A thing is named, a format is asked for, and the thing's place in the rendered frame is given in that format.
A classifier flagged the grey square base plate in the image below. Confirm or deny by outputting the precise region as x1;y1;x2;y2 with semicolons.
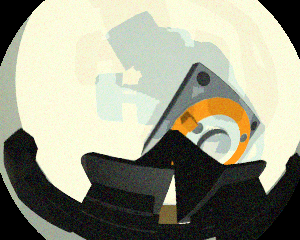
141;63;261;161

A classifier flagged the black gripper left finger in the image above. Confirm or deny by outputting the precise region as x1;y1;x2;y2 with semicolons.
81;129;175;215

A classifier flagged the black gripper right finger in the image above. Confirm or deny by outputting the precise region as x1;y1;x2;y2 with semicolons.
173;129;267;223

